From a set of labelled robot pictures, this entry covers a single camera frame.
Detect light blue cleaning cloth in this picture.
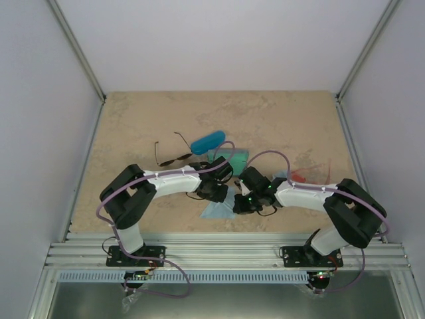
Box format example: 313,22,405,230
200,187,236,220

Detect grey-blue teal-lined glasses case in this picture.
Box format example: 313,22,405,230
207,148,249,176

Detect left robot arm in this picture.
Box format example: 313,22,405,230
100,156,233,265

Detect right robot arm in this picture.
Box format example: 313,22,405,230
233,167,387,265

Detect brown tortoiseshell sunglasses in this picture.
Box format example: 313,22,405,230
153,132,193,167

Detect red translucent sunglasses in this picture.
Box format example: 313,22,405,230
291,159,331,185

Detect crumpled blue cleaning cloth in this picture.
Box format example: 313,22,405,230
272,171,292,180

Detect blue hard glasses case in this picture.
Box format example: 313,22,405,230
191,130,226,156

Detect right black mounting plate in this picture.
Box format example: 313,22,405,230
279,245,343,268

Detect black mounting plate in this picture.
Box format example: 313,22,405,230
106,245,166,268
279,245,343,268

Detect right small circuit board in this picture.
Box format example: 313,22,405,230
309,270,335,281

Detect small circuit board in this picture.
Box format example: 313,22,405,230
309,270,335,281
124,270,154,281

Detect left small circuit board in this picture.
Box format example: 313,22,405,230
124,270,154,281

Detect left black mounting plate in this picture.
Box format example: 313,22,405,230
106,245,166,268

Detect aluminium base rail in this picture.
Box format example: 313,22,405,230
44,233,411,270

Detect grey slotted cable duct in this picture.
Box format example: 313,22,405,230
58,270,309,284

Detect left aluminium frame post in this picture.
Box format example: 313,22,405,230
46,0,106,104

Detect aluminium frame post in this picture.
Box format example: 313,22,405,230
335,0,402,103
46,0,106,104

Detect right aluminium frame post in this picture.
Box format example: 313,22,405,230
335,0,402,103

